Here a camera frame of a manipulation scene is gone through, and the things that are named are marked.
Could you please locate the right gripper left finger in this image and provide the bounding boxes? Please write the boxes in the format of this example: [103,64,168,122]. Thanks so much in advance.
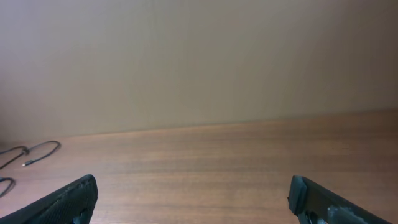
[1,174,98,224]

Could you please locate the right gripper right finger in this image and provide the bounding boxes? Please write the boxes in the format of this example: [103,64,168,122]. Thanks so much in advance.
[287,175,390,224]

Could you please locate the black USB cable with plug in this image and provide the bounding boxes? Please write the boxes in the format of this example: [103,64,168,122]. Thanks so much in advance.
[0,140,62,170]

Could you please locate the cardboard box wall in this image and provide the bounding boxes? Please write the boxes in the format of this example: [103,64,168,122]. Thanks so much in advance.
[1,1,397,142]

